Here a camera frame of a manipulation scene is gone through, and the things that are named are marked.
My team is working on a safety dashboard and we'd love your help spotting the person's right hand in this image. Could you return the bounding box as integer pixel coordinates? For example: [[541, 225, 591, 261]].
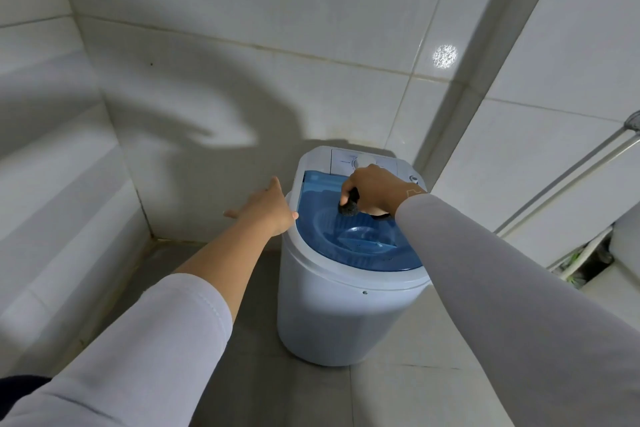
[[341, 163, 429, 220]]

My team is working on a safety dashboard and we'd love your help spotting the person's left hand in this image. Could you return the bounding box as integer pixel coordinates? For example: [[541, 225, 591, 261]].
[[223, 176, 300, 238]]

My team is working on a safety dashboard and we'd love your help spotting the black scrubbing pad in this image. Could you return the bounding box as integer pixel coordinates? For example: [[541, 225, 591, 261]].
[[337, 189, 360, 217]]

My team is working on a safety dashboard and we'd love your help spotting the person's left forearm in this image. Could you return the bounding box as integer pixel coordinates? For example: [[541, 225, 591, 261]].
[[0, 222, 289, 427]]

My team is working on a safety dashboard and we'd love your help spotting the person's right forearm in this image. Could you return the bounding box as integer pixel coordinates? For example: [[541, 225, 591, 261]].
[[394, 191, 640, 427]]

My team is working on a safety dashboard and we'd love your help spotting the white washer control panel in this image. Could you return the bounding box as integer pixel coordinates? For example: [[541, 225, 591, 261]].
[[330, 147, 401, 178]]

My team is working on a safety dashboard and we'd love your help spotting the blue transparent washer lid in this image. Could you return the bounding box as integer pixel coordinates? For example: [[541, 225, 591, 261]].
[[294, 169, 431, 272]]

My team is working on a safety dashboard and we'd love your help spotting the white mini washing machine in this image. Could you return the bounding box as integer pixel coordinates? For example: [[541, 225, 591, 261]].
[[276, 145, 434, 368]]

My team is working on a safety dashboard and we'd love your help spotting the dark navy garment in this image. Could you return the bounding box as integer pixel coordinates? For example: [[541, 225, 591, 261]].
[[0, 375, 52, 410]]

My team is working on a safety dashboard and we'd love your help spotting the white wall pipe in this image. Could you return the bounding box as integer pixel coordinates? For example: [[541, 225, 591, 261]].
[[494, 127, 640, 233], [500, 139, 640, 237]]

